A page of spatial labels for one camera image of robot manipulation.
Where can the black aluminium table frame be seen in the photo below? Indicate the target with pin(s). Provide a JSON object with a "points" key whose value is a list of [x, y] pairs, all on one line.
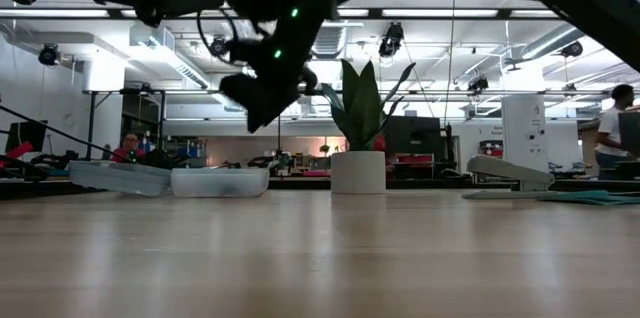
{"points": [[600, 185]]}

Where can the red background tool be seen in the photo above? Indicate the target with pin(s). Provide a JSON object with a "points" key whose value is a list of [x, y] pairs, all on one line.
{"points": [[17, 150]]}

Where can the white pillar with outlets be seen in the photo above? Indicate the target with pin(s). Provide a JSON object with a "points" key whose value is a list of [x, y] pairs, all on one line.
{"points": [[525, 128]]}

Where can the black hanging ceiling camera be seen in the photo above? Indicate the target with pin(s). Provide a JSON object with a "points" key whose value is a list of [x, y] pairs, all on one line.
{"points": [[391, 38], [48, 54], [571, 49], [477, 84]]}

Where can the black background gantry frame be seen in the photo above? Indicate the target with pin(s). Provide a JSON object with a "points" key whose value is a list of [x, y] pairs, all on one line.
{"points": [[91, 128]]}

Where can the black shelf rack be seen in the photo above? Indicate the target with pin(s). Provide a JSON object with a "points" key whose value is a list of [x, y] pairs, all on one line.
{"points": [[142, 123]]}

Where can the teal cloth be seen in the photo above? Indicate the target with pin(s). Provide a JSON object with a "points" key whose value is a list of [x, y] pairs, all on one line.
{"points": [[590, 198]]}

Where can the black computer monitor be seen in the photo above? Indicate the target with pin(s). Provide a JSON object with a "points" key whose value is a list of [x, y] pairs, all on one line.
{"points": [[631, 133], [27, 135], [415, 135]]}

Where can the black overhead beam with lights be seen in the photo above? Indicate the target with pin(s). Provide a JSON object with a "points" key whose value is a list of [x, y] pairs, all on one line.
{"points": [[114, 13]]}

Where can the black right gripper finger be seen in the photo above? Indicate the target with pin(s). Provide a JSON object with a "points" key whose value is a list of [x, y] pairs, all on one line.
{"points": [[277, 112], [257, 115]]}

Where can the silver ventilation duct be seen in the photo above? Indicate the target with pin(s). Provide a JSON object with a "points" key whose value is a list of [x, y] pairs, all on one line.
{"points": [[332, 40]]}

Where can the clear plastic storage box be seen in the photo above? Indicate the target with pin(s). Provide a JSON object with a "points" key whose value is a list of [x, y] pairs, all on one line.
{"points": [[220, 184]]}

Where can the green succulent plant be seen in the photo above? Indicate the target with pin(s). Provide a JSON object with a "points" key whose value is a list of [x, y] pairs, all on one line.
{"points": [[362, 113]]}

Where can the grey stapler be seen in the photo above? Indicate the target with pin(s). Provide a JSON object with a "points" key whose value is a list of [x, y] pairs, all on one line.
{"points": [[500, 168]]}

